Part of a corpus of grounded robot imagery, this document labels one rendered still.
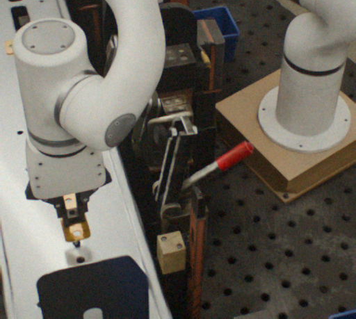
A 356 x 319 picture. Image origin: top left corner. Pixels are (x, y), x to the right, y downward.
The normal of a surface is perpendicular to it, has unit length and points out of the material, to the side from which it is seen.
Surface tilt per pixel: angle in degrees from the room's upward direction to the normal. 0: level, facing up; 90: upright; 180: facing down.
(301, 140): 3
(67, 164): 90
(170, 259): 90
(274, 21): 0
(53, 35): 0
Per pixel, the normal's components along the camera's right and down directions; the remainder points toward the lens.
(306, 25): -0.45, -0.62
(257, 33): 0.01, -0.67
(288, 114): -0.72, 0.54
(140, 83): 0.63, 0.36
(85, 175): 0.35, 0.72
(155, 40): 0.89, -0.11
